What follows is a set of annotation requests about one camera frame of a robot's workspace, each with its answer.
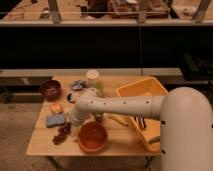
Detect red marker pen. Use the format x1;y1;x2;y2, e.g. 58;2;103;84
138;118;146;130

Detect blue sponge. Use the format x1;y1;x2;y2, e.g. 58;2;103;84
46;114;66;128

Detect clear jar white lid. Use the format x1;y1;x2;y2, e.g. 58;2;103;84
86;69;103;95

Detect orange bowl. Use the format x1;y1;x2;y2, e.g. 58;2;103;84
77;122;108;153

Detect yellow banana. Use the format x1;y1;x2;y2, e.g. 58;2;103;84
107;114;128;127

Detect orange peach fruit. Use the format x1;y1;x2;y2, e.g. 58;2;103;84
50;103;63;114

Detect green cucumber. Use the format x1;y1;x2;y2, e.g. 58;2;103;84
148;136;161;145

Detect black brush with handle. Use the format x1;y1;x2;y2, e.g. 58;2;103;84
67;93;76;103

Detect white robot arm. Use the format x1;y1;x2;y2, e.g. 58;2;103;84
69;87;213;171

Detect yellow plastic tray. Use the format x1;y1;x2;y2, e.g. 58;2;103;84
116;76;168;153

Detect blue crumpled cloth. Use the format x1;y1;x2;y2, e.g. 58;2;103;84
70;80;87;91

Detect dark purple grape bunch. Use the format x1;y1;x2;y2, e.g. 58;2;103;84
53;122;71;145

